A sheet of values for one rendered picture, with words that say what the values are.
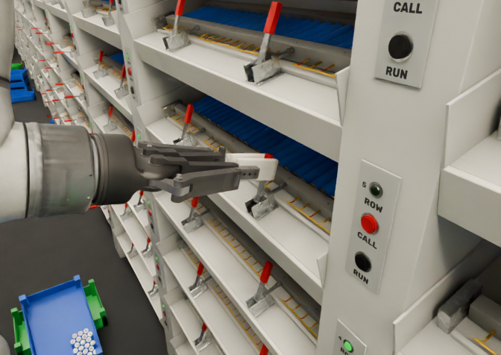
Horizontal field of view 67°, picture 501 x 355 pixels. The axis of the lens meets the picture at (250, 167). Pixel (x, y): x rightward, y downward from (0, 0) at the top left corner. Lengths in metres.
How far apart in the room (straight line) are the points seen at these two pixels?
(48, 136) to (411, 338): 0.38
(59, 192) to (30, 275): 1.67
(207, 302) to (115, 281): 0.94
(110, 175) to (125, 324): 1.30
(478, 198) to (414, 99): 0.08
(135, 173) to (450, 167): 0.28
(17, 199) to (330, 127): 0.28
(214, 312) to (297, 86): 0.63
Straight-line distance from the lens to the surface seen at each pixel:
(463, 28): 0.27
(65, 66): 2.28
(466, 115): 0.29
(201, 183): 0.41
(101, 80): 1.37
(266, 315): 0.66
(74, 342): 1.54
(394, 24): 0.30
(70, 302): 1.65
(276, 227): 0.52
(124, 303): 1.74
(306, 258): 0.48
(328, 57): 0.44
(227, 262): 0.75
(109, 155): 0.39
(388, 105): 0.31
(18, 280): 2.03
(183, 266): 1.05
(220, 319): 0.91
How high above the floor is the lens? 1.21
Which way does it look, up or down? 27 degrees down
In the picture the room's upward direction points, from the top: straight up
